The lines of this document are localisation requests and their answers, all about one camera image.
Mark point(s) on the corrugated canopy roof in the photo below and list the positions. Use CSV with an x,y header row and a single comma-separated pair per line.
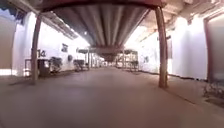
x,y
106,26

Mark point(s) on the dark bin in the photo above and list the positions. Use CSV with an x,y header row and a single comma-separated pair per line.
x,y
43,68

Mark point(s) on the brown canopy post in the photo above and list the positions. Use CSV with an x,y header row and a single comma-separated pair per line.
x,y
162,50
35,50

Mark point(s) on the grey paved walkway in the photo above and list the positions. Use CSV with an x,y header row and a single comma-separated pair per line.
x,y
100,103

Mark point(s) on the white building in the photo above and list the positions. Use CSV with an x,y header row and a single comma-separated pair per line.
x,y
186,50
53,40

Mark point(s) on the dark chair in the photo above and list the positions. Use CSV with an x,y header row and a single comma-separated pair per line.
x,y
56,63

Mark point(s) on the dark bench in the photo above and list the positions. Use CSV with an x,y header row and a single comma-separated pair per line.
x,y
78,64

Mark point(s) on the metal rack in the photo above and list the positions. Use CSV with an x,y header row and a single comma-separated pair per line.
x,y
131,63

